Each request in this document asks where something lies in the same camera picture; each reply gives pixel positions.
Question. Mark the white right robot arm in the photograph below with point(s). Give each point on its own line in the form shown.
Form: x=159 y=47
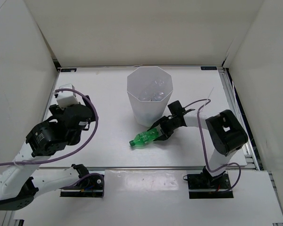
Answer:
x=227 y=135

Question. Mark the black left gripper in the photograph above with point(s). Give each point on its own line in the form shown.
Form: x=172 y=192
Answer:
x=57 y=112

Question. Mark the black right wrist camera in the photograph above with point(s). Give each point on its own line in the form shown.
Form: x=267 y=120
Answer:
x=176 y=109

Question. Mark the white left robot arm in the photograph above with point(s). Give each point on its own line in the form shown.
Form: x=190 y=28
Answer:
x=18 y=184

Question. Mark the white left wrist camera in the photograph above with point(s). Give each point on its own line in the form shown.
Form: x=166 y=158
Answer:
x=66 y=99

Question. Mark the green plastic bottle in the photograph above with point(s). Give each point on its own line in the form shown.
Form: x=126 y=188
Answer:
x=144 y=138

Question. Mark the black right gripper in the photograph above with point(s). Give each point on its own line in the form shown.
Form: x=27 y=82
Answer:
x=166 y=133

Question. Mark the white octagonal plastic bin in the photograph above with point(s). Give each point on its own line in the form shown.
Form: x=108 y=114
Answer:
x=147 y=112

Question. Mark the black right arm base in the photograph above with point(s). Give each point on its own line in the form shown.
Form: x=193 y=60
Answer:
x=203 y=186

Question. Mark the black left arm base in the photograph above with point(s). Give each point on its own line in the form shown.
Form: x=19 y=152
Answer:
x=91 y=187

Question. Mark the blue label water bottle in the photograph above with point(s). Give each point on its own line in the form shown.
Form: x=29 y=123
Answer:
x=154 y=91

